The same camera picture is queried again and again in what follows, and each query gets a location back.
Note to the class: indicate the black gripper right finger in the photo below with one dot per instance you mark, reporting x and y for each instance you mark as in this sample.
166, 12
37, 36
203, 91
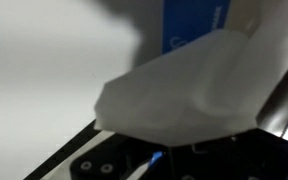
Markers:
250, 160

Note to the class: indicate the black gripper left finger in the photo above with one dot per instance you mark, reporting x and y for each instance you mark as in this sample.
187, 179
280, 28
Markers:
117, 160

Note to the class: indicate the white tissue sheet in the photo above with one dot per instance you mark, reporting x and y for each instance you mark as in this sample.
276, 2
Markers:
184, 100

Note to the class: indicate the blue tissue box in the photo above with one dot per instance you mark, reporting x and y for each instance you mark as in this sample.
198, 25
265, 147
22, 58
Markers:
190, 23

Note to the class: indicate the black framed whiteboard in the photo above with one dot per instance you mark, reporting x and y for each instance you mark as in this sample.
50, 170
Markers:
34, 83

